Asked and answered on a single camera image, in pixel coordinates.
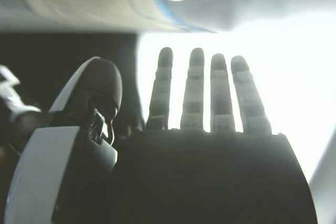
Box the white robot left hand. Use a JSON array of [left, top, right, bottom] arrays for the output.
[[5, 47, 317, 224]]

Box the illustrated book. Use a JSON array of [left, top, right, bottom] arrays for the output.
[[0, 0, 229, 34]]

